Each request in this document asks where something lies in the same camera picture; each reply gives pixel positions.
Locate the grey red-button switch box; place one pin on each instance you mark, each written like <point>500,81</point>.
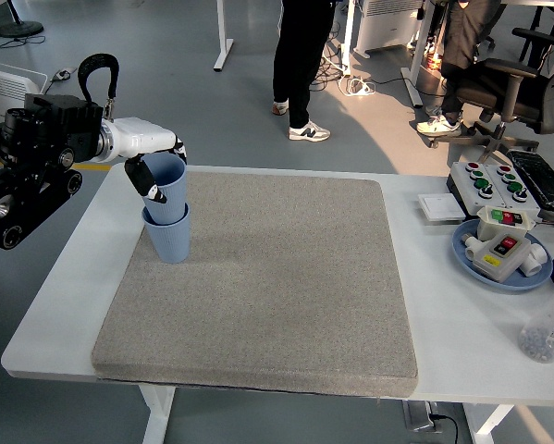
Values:
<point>503,268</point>

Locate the black fan stand base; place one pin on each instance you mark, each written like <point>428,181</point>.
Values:
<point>20,30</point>

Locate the white push-button control box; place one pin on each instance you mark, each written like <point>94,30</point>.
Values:
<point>466,185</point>
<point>498,178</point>

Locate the grey box under table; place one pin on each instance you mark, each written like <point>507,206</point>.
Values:
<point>417,416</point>

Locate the black wrapped flat object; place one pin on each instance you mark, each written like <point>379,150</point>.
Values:
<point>545,180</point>

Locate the light blue ribbed cup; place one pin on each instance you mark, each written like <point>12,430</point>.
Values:
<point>172,194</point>
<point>170,240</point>

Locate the grey floor power strip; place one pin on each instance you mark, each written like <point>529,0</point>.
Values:
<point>64,74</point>

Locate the grey-brown mat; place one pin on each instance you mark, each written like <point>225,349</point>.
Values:
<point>304,277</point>

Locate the clear bottle with red cap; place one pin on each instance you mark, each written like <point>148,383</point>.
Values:
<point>545,328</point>

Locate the blue plate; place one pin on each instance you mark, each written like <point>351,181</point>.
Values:
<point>517,283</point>

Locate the white green-red switch box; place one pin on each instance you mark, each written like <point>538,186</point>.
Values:
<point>489,226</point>

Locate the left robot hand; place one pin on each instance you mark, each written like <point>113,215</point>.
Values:
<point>138,136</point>

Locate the person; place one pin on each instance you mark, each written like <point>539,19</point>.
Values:
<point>466,37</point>
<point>295,55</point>

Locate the white wall switch plate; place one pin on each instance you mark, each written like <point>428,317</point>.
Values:
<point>440,207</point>

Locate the white desk leg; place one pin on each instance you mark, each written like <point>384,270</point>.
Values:
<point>223,46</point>
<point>415,60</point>
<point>348,37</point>

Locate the white table leg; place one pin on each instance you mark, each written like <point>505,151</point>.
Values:
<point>158,416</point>
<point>487,425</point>

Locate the white panel heater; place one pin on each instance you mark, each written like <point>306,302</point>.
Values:
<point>383,28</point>
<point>8,85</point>

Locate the black office chair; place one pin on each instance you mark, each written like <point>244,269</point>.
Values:
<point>526,102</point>

